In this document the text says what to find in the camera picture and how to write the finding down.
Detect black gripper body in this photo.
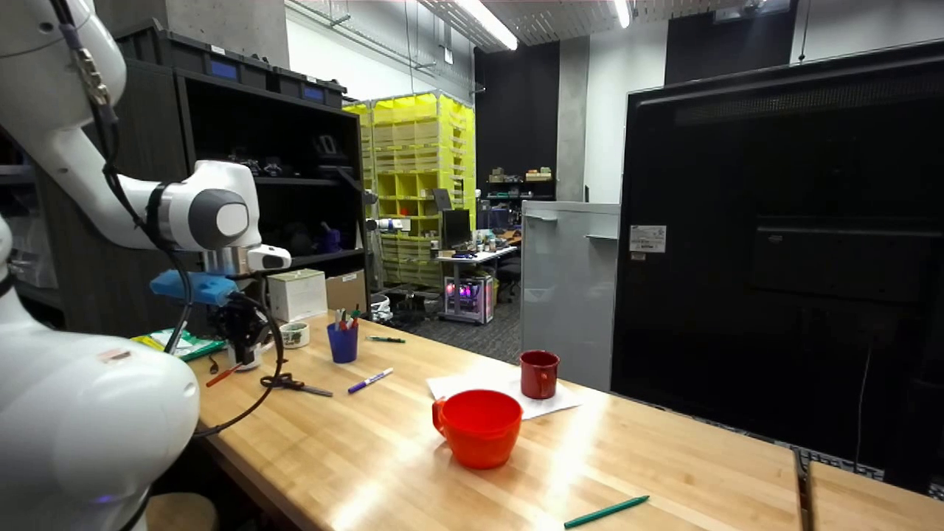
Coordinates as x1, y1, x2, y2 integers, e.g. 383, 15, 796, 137
215, 294, 273, 372

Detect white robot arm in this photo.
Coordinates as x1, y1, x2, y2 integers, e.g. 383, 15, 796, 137
0, 0, 292, 531

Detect blue pen holder cup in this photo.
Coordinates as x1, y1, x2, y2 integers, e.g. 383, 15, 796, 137
327, 323, 357, 362

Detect pen behind holder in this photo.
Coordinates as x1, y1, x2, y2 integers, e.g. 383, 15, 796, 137
372, 336, 408, 344

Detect large red cup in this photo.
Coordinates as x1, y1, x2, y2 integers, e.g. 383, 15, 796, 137
432, 388, 523, 469

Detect green pen on table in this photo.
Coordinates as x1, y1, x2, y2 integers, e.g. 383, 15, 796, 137
560, 496, 650, 531

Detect white bowl with green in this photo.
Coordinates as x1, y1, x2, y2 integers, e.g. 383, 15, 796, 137
280, 322, 311, 347

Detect white box on table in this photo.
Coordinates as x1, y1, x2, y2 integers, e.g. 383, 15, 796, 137
267, 269, 327, 322

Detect cardboard box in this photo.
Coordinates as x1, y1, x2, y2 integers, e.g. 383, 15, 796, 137
327, 270, 366, 310

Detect purple white marker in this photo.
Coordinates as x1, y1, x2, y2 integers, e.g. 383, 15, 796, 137
345, 369, 395, 395

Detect black shelving unit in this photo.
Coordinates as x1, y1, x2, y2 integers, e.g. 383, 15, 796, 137
3, 12, 361, 332

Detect yellow storage bin rack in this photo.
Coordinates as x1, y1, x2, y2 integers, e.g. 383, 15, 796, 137
349, 92, 479, 286

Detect white paper sheet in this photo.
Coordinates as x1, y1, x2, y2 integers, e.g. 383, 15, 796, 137
425, 366, 578, 418

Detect small dark red mug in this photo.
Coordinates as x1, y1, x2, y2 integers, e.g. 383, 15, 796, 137
516, 347, 565, 397

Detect grey metal cabinet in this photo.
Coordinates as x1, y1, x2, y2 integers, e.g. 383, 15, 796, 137
519, 199, 619, 388

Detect large black monitor panel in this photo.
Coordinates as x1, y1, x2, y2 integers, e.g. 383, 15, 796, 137
612, 43, 944, 488

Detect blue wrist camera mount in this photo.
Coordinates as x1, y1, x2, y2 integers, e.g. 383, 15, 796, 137
150, 269, 236, 307

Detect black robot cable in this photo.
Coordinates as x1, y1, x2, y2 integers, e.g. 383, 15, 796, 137
202, 292, 289, 437

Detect black handled scissors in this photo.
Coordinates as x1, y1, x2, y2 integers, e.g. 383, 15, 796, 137
259, 372, 333, 397

